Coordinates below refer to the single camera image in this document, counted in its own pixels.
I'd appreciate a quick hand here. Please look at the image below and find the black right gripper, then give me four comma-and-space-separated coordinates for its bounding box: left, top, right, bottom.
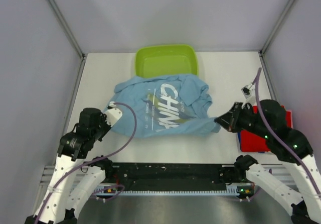
213, 101, 269, 138

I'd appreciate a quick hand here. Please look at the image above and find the left aluminium corner post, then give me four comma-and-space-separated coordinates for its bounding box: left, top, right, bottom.
37, 0, 86, 59

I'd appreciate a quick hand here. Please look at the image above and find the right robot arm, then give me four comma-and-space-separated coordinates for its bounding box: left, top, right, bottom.
215, 99, 320, 223

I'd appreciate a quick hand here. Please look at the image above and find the green plastic basin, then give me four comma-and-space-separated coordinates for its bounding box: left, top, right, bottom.
134, 44, 199, 78

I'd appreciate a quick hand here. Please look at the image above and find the right aluminium corner post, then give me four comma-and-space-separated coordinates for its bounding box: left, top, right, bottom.
258, 0, 308, 55

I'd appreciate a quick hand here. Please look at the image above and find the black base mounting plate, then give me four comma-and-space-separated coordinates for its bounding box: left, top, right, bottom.
85, 161, 265, 192

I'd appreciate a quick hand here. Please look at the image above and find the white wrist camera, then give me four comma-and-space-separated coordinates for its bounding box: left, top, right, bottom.
241, 83, 256, 105
103, 101, 123, 127

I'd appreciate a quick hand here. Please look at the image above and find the red folded t shirt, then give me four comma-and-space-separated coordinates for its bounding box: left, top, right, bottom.
237, 105, 293, 153

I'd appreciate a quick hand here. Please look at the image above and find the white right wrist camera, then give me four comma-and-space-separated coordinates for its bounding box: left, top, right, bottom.
241, 83, 256, 105

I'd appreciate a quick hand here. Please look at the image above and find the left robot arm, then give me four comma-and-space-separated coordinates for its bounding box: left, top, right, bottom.
25, 108, 111, 223

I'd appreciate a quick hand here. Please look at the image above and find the aluminium corner post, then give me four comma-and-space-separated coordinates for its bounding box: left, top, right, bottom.
37, 0, 86, 59
258, 0, 308, 55

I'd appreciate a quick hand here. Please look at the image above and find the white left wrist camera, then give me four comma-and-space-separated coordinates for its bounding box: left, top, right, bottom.
103, 101, 123, 127

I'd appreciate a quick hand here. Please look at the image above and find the light blue t shirt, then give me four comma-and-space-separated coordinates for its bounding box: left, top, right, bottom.
111, 74, 220, 138

